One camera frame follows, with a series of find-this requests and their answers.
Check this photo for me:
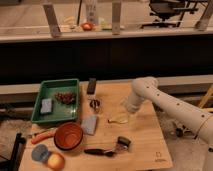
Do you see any yellow banana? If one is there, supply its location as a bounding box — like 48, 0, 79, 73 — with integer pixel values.
108, 116, 128, 124

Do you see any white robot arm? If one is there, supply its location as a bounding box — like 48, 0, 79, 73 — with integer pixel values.
124, 77, 213, 171

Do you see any black rectangular box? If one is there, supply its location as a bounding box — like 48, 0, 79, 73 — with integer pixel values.
87, 78, 96, 95

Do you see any small metal whisk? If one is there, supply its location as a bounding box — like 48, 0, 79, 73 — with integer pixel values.
89, 99, 100, 112

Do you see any bunch of red grapes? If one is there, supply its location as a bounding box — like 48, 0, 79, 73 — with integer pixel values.
55, 93, 76, 105

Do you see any green plastic tray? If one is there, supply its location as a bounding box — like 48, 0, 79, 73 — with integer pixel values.
31, 79, 79, 124

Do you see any small dark can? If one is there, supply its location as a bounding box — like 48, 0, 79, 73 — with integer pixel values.
115, 136, 131, 151

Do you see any red fruit on far table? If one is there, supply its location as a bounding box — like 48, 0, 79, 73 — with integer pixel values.
81, 22, 94, 31

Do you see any blue sponge in tray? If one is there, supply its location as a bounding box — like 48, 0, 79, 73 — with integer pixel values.
40, 98, 52, 114

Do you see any orange bowl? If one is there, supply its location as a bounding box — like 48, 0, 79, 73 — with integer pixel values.
54, 122, 83, 151

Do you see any orange carrot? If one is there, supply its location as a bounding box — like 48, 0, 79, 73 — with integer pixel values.
31, 131, 55, 144

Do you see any yellow apple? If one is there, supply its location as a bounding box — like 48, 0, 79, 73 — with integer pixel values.
47, 153, 65, 170

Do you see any blue round lid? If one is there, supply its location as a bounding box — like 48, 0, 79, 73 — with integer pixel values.
31, 144, 49, 163

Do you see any black office chair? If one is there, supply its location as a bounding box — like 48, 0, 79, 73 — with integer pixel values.
141, 0, 198, 28

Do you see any black chair at left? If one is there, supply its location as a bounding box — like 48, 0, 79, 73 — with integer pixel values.
0, 133, 26, 171

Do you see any black handled spoon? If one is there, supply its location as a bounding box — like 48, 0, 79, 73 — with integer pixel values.
84, 149, 115, 157

